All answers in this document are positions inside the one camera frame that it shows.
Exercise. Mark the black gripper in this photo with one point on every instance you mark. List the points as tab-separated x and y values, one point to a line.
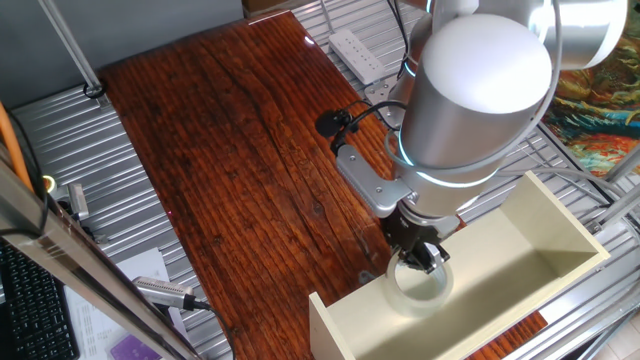
410	235

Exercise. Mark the clear tape roll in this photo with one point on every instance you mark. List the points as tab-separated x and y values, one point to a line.
400	300

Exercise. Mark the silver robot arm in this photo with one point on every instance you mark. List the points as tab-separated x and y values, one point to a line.
470	100

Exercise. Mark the cream wooden shelf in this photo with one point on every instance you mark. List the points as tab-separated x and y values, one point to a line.
500	280

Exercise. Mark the white power strip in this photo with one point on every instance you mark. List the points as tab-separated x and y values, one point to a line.
355	55

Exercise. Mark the brown wooden board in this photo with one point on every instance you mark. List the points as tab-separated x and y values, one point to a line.
225	175

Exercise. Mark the colourful painting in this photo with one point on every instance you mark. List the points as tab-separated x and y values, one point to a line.
600	115

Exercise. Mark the purple box in clear case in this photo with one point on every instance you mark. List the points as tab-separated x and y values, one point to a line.
132	349

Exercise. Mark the printed paper sheet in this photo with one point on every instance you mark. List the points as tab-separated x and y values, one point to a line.
100	325

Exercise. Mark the reflective metal bar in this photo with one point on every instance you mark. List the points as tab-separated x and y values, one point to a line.
75	260

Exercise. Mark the black clamp device right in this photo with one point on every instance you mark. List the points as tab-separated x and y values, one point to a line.
77	200

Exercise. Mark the black keyboard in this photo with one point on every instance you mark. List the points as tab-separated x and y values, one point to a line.
35	310

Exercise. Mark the aluminium pole with black base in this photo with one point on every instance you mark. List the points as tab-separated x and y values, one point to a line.
70	47

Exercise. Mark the orange tube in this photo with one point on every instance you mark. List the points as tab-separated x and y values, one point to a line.
12	145

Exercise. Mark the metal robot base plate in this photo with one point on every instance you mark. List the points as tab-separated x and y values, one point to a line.
380	97

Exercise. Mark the aluminium frame strut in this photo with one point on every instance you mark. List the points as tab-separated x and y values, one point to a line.
622	165
617	207

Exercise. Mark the silver camera with ribbed body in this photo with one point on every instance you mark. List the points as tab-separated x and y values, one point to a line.
160	292

